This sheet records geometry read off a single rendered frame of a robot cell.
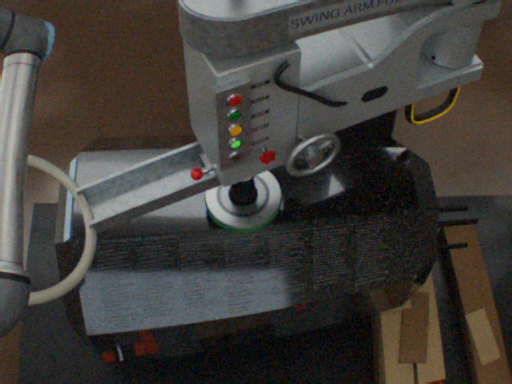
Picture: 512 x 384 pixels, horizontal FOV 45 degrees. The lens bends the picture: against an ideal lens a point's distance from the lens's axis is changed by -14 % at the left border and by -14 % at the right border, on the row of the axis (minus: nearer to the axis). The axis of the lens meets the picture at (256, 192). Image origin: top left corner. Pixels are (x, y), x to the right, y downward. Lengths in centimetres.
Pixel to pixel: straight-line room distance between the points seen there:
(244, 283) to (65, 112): 169
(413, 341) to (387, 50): 125
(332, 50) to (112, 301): 102
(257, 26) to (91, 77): 231
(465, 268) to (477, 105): 104
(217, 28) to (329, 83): 39
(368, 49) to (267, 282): 80
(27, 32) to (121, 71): 228
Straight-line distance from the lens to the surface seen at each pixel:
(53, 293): 162
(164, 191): 182
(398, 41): 167
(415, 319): 259
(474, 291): 285
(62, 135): 338
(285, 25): 139
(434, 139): 334
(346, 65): 166
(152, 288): 210
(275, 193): 203
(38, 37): 134
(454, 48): 187
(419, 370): 254
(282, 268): 209
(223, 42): 137
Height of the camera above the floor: 258
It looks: 58 degrees down
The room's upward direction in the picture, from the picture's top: straight up
